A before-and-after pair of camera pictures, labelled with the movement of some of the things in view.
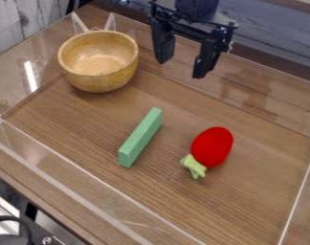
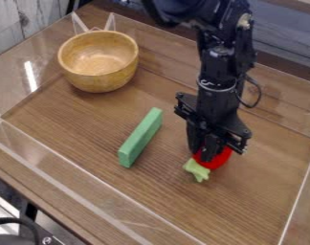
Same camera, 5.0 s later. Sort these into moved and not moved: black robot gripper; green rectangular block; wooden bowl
Moved: black robot gripper
Not moved: green rectangular block; wooden bowl
